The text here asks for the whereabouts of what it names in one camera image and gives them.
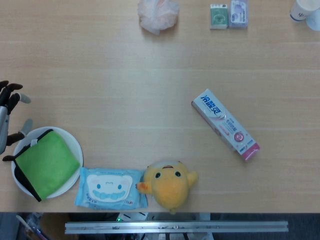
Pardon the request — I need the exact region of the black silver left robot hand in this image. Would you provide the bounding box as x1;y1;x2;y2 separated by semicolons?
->
0;80;34;163

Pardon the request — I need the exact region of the white pink toothpaste box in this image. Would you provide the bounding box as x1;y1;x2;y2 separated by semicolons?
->
191;87;261;164

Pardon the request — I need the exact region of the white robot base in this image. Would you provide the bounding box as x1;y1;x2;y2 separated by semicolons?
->
116;212;150;222

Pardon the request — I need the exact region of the small green white box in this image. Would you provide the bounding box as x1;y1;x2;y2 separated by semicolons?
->
209;3;229;30

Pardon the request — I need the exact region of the small purple white box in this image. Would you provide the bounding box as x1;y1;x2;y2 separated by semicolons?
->
227;0;250;30

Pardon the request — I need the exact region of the green folded towel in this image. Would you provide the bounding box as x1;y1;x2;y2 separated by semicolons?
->
13;128;81;203

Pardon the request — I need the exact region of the white plate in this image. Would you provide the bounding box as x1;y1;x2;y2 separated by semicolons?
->
11;126;84;200

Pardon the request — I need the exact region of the blue wet wipes pack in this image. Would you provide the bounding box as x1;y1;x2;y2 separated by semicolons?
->
74;166;149;210

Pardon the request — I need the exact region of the yellow plush toy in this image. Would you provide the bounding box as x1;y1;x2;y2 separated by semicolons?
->
135;159;200;215

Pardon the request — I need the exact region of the pink white bath loofah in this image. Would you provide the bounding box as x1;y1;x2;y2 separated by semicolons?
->
137;0;180;35

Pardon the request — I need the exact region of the paper cup with blue logo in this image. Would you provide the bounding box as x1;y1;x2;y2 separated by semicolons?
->
289;0;320;24

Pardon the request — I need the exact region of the plain white paper cup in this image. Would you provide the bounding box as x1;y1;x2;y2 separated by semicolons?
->
305;9;320;31

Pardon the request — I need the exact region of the aluminium profile rail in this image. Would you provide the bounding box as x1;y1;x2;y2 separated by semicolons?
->
64;220;290;235

